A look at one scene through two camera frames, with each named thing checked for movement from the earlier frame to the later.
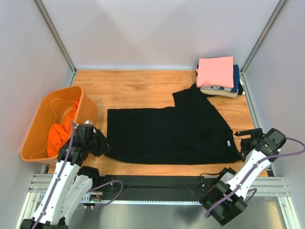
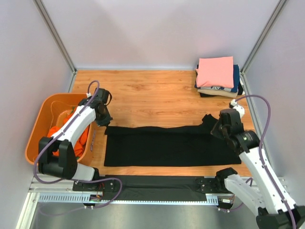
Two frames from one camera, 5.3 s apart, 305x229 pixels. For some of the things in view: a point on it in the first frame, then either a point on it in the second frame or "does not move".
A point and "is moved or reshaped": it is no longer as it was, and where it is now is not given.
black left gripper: x=104 y=145 → x=106 y=121
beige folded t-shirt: x=219 y=93 does not move
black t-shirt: x=192 y=132 is moved or reshaped
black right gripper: x=255 y=133 → x=214 y=130
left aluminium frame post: x=56 y=36 does not move
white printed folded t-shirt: x=227 y=89 does not move
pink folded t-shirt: x=215 y=72 does not move
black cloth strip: x=155 y=188 does not move
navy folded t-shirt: x=236 y=78 does not move
